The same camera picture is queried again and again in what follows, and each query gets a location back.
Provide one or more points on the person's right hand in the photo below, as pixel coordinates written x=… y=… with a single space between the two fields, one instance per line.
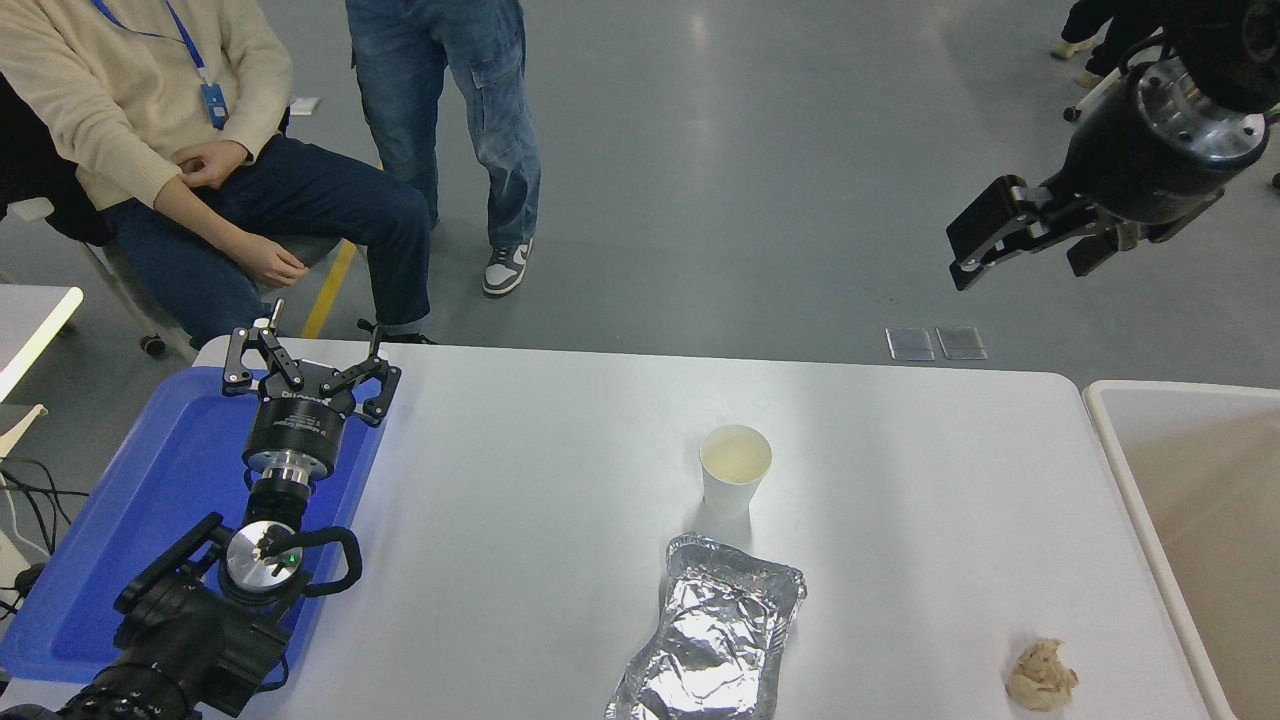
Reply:
x=270 y=265

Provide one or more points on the wheeled office chair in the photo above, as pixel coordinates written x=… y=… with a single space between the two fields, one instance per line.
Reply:
x=40 y=170

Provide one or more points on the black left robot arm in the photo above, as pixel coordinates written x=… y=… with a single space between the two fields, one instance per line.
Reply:
x=180 y=640

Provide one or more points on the white wheeled stool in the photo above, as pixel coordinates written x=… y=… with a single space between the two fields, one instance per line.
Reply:
x=1095 y=94

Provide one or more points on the person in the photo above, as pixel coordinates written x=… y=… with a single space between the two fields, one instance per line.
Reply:
x=1100 y=20
x=480 y=100
x=90 y=110

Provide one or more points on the crumpled tan paper ball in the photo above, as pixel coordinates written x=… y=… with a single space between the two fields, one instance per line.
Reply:
x=1040 y=678

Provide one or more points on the white paper cup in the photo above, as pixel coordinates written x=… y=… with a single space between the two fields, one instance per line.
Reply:
x=734 y=480

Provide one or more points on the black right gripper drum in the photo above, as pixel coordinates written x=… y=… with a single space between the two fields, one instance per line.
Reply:
x=1140 y=165

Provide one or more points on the white paper scrap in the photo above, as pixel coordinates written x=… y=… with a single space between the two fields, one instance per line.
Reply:
x=305 y=106

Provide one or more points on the person's left hand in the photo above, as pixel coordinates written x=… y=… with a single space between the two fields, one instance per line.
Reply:
x=212 y=165

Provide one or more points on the crumpled silver foil tray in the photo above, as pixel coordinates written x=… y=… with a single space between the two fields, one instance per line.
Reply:
x=715 y=630

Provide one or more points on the large pale bin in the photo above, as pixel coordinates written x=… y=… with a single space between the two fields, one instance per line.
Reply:
x=1210 y=520

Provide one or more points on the white side table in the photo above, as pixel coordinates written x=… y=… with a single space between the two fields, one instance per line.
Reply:
x=30 y=320

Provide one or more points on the blue plastic tray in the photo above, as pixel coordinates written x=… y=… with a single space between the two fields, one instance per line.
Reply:
x=150 y=500

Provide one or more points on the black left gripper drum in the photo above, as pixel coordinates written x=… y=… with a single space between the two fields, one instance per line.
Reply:
x=295 y=425

